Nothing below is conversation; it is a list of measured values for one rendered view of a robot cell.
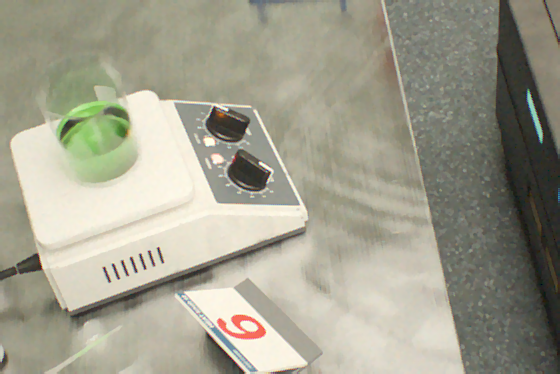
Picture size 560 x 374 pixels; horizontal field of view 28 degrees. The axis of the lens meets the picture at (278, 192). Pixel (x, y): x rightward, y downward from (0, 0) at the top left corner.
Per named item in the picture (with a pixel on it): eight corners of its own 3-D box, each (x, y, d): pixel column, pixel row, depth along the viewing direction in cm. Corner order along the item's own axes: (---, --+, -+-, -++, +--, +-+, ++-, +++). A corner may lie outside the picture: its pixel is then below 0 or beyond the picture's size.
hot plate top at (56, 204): (155, 93, 89) (153, 85, 89) (200, 199, 82) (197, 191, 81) (10, 143, 88) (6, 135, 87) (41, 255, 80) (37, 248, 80)
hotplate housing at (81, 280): (257, 125, 97) (244, 57, 91) (312, 234, 89) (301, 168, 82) (8, 212, 94) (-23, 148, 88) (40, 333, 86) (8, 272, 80)
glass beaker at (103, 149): (53, 151, 86) (20, 72, 80) (130, 119, 87) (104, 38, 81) (82, 213, 82) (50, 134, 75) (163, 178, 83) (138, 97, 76)
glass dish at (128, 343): (127, 317, 86) (120, 300, 84) (163, 366, 82) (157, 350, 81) (64, 355, 84) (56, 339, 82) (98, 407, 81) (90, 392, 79)
